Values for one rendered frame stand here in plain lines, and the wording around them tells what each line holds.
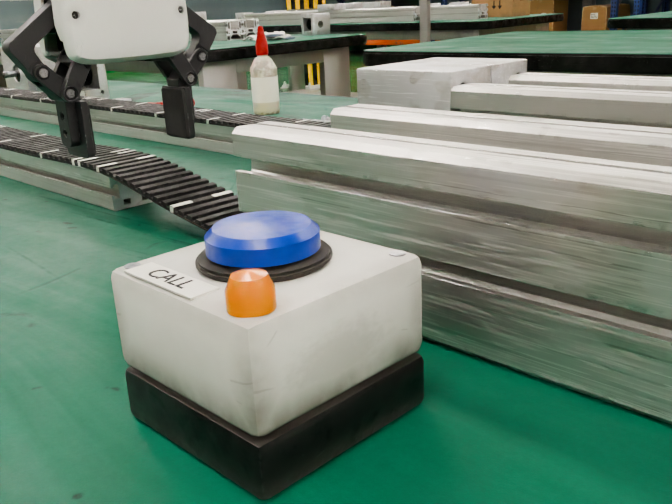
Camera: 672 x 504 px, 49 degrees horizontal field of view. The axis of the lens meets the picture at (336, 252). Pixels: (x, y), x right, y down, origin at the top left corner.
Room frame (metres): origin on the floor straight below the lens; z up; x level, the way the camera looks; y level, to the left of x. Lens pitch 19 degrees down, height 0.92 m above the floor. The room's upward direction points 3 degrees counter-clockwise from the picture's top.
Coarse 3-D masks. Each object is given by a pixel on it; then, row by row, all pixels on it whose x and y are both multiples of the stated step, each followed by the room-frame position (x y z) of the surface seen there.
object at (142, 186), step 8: (160, 176) 0.54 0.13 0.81; (168, 176) 0.54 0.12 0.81; (176, 176) 0.54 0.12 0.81; (184, 176) 0.55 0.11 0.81; (192, 176) 0.54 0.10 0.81; (200, 176) 0.54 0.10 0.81; (136, 184) 0.52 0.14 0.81; (144, 184) 0.52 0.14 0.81; (152, 184) 0.52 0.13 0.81; (160, 184) 0.52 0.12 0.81; (168, 184) 0.52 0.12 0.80; (144, 192) 0.51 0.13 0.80
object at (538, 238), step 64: (256, 128) 0.38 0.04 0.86; (320, 128) 0.37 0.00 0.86; (384, 128) 0.41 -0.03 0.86; (448, 128) 0.38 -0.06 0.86; (512, 128) 0.35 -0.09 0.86; (576, 128) 0.33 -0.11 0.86; (640, 128) 0.32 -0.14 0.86; (256, 192) 0.38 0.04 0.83; (320, 192) 0.34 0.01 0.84; (384, 192) 0.33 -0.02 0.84; (448, 192) 0.29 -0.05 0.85; (512, 192) 0.27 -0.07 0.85; (576, 192) 0.25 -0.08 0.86; (640, 192) 0.23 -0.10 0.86; (448, 256) 0.29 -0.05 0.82; (512, 256) 0.27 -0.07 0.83; (576, 256) 0.25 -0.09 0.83; (640, 256) 0.23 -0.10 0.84; (448, 320) 0.29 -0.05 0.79; (512, 320) 0.26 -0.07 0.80; (576, 320) 0.25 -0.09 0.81; (640, 320) 0.24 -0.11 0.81; (576, 384) 0.24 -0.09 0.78; (640, 384) 0.23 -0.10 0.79
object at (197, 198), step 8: (200, 192) 0.51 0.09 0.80; (208, 192) 0.51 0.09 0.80; (216, 192) 0.52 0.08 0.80; (224, 192) 0.51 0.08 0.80; (232, 192) 0.52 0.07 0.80; (168, 200) 0.49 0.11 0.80; (176, 200) 0.49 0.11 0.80; (184, 200) 0.50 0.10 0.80; (192, 200) 0.50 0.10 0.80; (200, 200) 0.50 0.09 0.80; (208, 200) 0.50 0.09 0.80; (168, 208) 0.49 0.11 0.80; (176, 208) 0.48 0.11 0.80
